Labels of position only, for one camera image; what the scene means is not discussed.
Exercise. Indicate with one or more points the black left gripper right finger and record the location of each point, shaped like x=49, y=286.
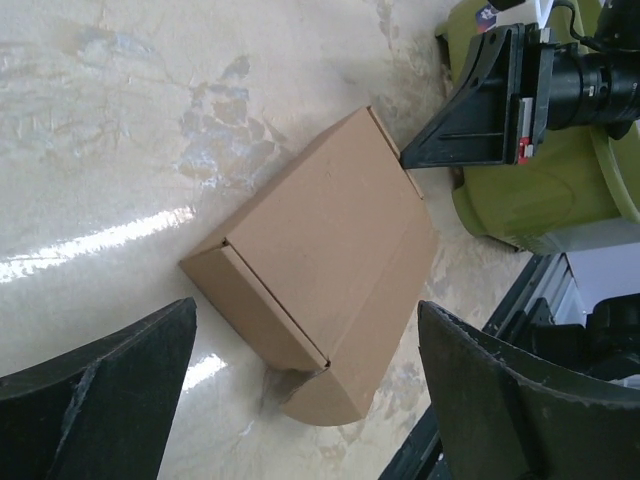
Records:
x=588, y=428

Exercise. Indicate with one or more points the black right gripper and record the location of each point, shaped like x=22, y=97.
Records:
x=507, y=97

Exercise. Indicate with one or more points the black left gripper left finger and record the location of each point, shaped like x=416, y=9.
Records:
x=103, y=410

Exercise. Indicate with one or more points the brown cardboard box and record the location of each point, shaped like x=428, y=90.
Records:
x=319, y=271

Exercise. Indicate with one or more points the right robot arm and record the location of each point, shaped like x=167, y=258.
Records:
x=609, y=67

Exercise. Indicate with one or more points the olive green plastic basket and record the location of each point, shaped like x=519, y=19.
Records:
x=580, y=190

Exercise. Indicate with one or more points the aluminium frame rail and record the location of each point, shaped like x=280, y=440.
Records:
x=554, y=284

